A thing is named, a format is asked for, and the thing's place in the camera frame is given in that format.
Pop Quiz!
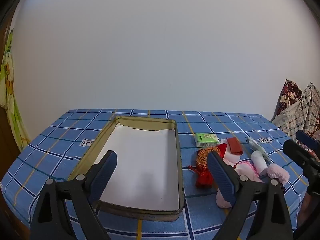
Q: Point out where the white paper liner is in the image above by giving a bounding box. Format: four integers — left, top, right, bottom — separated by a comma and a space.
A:
99, 123, 181, 211

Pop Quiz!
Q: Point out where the pink lace cloth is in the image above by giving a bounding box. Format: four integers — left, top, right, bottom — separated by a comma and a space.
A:
234, 161, 263, 183

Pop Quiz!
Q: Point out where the rectangular metal tin box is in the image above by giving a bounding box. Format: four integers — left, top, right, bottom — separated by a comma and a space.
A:
67, 116, 185, 222

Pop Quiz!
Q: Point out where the red floral quilt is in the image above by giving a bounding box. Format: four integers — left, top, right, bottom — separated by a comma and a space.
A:
271, 79, 303, 123

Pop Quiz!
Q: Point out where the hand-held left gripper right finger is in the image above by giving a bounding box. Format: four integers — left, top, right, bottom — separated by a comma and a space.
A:
207, 150, 293, 240

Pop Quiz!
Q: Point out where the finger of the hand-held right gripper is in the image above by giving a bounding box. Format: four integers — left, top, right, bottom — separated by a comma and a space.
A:
283, 139, 320, 196
296, 130, 320, 153

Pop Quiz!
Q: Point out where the cotton swab packet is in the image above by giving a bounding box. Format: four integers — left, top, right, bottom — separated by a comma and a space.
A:
245, 136, 272, 164

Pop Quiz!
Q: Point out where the pink plush cloth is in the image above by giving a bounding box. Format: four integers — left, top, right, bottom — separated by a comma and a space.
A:
216, 164, 290, 208

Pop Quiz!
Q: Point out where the white gauze roll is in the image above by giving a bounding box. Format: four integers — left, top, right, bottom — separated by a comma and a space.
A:
251, 151, 269, 177

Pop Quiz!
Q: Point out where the green floral curtain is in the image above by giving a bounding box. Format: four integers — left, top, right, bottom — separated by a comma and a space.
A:
0, 29, 32, 153

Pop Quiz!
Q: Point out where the red cloth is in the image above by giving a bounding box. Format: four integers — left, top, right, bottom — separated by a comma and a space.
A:
229, 137, 243, 155

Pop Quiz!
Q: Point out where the blue checked bedsheet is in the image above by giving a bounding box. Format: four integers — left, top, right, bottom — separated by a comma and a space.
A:
0, 109, 307, 240

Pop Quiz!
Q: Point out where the red brocade pouch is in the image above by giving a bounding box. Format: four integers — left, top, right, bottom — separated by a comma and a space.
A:
189, 147, 222, 189

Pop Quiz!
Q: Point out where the green tissue pack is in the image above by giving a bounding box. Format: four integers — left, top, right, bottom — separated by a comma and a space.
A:
194, 132, 220, 148

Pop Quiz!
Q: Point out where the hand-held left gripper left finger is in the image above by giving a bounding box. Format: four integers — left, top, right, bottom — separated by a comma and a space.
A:
30, 150, 118, 240

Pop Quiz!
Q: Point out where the plaid cloth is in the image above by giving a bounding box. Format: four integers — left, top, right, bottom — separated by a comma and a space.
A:
272, 82, 320, 143

